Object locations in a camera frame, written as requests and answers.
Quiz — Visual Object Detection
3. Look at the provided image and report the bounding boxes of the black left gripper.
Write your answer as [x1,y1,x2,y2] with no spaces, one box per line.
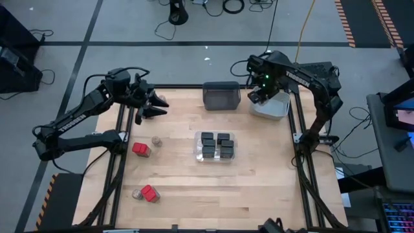
[128,76,170,126]

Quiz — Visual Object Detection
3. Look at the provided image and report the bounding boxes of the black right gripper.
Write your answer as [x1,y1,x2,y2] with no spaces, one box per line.
[247,50,286,105]

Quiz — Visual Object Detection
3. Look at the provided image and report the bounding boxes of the paprika tin red lid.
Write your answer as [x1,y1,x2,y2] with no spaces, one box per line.
[140,184,161,204]
[131,142,152,159]

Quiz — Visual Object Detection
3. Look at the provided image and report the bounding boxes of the dark tea boxes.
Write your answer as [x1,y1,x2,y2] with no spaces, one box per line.
[219,146,235,160]

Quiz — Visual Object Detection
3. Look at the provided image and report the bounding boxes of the white plastic bin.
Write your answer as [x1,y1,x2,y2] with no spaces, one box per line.
[248,87,291,122]

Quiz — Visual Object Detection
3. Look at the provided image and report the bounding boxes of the dark grey translucent bin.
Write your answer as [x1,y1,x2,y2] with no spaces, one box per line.
[202,81,242,112]

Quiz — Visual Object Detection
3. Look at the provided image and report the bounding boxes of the black perforated box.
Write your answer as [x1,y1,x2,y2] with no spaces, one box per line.
[290,60,343,94]

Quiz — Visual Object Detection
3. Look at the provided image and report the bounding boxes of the clear plastic bin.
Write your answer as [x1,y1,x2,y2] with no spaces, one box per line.
[193,130,238,164]

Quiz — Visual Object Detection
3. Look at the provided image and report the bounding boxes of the black round floor stand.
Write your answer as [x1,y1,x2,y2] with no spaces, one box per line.
[168,0,190,27]

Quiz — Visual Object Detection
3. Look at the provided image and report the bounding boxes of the black mat hazard stripes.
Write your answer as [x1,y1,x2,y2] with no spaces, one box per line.
[334,0,406,49]
[34,172,84,232]

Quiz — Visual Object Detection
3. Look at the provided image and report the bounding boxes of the black bulky object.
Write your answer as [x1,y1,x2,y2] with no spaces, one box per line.
[257,217,285,233]

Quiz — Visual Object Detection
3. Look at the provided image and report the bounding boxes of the grey desk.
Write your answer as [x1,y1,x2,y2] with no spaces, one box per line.
[366,92,414,194]

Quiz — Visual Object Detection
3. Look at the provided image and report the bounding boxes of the computer monitor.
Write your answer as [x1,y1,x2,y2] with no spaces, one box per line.
[382,78,414,133]

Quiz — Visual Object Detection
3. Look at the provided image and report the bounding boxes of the black equipment case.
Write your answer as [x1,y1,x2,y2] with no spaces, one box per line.
[0,5,41,49]
[0,44,44,94]

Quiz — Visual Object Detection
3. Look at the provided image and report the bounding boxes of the backlit rainbow keyboard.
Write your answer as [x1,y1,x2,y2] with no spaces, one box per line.
[380,201,414,233]

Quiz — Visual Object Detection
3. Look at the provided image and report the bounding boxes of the black table frame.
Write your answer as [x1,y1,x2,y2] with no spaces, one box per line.
[73,83,349,233]

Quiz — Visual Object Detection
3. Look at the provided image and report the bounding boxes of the thin black hanging cable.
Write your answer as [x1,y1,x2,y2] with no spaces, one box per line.
[265,0,280,54]

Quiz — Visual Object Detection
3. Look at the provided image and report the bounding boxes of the yellow cable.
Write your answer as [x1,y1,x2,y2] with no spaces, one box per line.
[294,0,316,64]

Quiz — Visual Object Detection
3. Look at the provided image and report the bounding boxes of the coiled black cable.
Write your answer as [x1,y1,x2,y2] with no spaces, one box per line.
[222,0,246,15]

